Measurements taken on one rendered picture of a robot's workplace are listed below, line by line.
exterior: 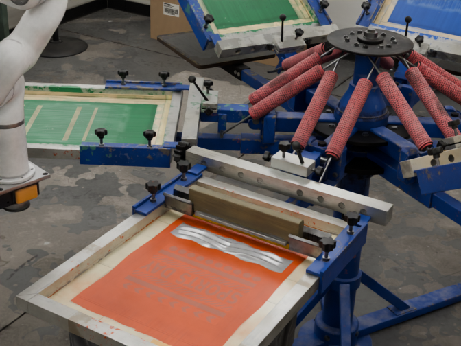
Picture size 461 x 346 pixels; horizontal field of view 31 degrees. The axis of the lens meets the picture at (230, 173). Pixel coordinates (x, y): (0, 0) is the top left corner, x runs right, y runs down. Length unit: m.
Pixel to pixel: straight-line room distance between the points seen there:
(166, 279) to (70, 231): 2.09
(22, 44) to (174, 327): 0.77
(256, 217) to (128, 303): 0.45
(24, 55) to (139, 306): 0.67
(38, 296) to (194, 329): 0.39
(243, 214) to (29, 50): 0.73
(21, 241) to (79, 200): 0.48
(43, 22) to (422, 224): 2.82
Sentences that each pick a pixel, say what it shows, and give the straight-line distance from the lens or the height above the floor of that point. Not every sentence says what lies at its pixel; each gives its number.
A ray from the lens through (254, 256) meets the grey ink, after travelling 2.25.
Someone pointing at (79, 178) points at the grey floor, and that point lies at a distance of 4.71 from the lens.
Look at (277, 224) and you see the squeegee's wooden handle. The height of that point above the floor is 1.03.
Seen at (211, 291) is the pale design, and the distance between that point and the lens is 2.12.
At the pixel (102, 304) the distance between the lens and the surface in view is 2.08.
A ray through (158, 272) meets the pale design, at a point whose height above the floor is 0.95.
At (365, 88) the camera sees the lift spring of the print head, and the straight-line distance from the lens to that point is 2.74.
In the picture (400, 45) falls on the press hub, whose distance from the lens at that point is 2.88.
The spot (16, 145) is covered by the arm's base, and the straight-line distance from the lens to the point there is 2.23.
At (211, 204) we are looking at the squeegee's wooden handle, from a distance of 2.34.
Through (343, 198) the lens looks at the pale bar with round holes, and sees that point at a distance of 2.40.
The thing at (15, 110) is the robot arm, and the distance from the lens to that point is 2.20.
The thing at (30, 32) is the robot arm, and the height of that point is 1.56.
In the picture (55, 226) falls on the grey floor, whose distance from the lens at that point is 4.27.
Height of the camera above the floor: 2.19
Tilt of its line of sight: 27 degrees down
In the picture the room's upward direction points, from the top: 2 degrees clockwise
